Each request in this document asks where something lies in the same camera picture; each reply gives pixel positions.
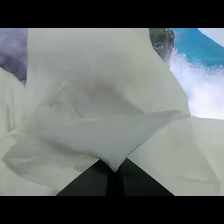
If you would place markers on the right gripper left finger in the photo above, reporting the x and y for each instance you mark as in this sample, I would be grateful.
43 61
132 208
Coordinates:
95 181

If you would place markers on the white T-shirt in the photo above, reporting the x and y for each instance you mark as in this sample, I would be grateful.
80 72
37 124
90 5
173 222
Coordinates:
100 83

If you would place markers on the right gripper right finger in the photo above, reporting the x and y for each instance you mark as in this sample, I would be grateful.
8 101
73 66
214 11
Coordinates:
136 181

